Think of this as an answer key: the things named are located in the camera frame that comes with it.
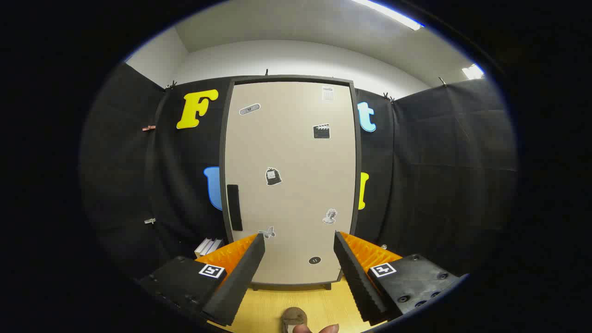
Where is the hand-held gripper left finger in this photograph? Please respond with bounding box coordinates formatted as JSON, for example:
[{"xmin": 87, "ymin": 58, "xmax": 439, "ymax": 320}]
[{"xmin": 139, "ymin": 234, "xmax": 265, "ymax": 327}]

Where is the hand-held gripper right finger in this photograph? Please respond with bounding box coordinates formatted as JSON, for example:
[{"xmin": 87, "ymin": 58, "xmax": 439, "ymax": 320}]
[{"xmin": 334, "ymin": 231, "xmax": 463, "ymax": 326}]

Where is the black door handle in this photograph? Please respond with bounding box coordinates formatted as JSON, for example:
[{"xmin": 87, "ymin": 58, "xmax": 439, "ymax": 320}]
[{"xmin": 227, "ymin": 184, "xmax": 243, "ymax": 231}]

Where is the grey shoe cabinet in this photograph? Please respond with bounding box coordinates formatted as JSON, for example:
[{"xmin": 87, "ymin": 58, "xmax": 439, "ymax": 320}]
[{"xmin": 219, "ymin": 75, "xmax": 363, "ymax": 291}]

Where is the white spine book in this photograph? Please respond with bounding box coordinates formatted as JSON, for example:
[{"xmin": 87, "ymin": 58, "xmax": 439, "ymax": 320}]
[{"xmin": 194, "ymin": 237, "xmax": 214, "ymax": 258}]

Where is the black backdrop cloth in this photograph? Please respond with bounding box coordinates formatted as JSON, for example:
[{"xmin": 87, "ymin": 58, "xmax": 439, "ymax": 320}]
[{"xmin": 79, "ymin": 62, "xmax": 518, "ymax": 283}]

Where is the long ceiling light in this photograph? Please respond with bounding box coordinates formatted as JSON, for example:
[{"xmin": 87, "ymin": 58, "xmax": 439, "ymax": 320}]
[{"xmin": 356, "ymin": 0, "xmax": 424, "ymax": 31}]

